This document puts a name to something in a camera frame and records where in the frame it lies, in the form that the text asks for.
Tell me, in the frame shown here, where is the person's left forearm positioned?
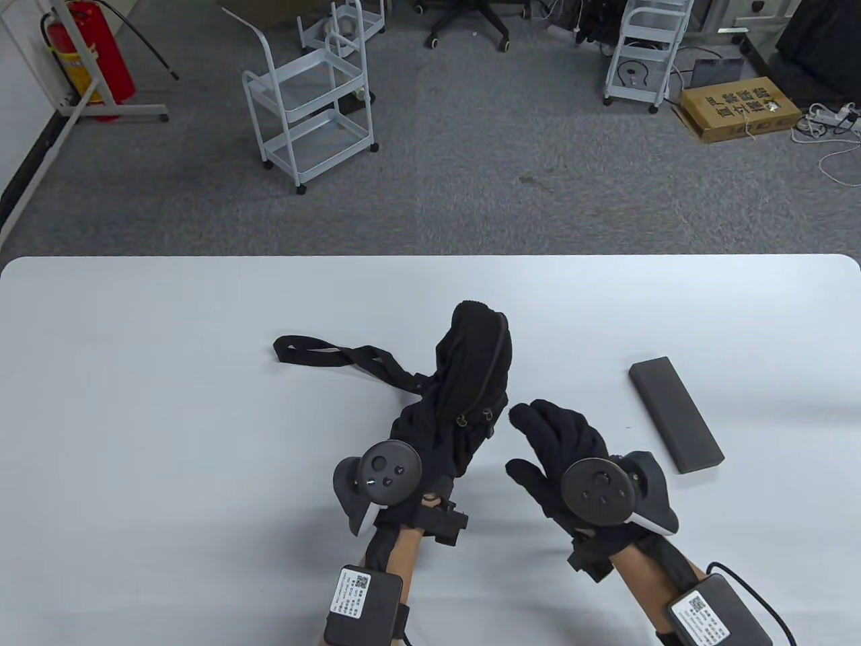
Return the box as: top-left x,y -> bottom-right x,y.
316,525 -> 431,646

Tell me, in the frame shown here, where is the tall white utility cart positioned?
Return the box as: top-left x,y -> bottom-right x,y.
603,0 -> 696,114

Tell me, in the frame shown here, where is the person's right hand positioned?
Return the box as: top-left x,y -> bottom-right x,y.
506,399 -> 648,550

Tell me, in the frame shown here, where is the white cable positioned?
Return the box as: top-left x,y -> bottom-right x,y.
790,101 -> 861,187

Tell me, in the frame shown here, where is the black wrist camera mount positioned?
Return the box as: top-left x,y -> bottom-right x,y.
412,500 -> 470,546
568,530 -> 617,581

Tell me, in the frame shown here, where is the black left forearm sensor box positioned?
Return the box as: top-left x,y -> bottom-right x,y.
324,565 -> 412,646

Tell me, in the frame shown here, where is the black cable bundle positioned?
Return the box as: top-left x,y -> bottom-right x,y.
548,0 -> 628,45

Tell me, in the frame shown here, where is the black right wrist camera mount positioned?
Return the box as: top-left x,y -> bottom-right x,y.
568,530 -> 617,581

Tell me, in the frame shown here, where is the black left hand controller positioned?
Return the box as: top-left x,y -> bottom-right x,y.
332,441 -> 424,538

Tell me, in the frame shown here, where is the large white utility cart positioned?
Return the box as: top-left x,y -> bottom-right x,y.
222,7 -> 380,196

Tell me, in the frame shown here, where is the printed cardboard box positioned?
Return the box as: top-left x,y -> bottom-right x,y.
671,75 -> 804,145

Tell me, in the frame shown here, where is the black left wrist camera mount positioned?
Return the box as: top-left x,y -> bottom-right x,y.
412,500 -> 470,546

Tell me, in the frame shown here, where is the black flat laptop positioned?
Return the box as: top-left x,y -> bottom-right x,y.
691,57 -> 746,90

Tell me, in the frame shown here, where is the grey stationery box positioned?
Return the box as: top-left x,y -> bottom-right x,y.
630,357 -> 726,474

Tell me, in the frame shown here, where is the white metal stand frame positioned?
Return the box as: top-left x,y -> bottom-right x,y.
0,0 -> 170,243

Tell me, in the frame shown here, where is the small white utility cart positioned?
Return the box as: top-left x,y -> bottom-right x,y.
297,0 -> 389,59

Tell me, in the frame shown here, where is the black right hand controller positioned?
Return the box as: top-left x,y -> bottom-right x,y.
560,451 -> 681,538

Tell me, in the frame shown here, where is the white power strip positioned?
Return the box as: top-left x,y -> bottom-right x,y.
805,102 -> 861,133

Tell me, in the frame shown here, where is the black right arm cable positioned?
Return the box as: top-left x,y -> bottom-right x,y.
706,562 -> 798,646

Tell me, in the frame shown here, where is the black equipment case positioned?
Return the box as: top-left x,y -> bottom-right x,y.
740,0 -> 861,103

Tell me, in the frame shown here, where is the black office chair base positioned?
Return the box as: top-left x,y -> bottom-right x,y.
414,0 -> 532,53

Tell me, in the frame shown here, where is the black backpack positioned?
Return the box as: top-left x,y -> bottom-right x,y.
273,301 -> 514,480

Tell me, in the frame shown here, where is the person's left hand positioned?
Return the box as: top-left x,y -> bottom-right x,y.
373,464 -> 455,539

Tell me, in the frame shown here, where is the red fire extinguisher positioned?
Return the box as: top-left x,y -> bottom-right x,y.
40,0 -> 180,123

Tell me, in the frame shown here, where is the black right forearm sensor box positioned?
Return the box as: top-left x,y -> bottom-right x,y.
656,573 -> 768,646

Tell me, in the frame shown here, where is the black hand controller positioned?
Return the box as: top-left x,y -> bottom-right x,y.
332,441 -> 424,538
560,451 -> 681,538

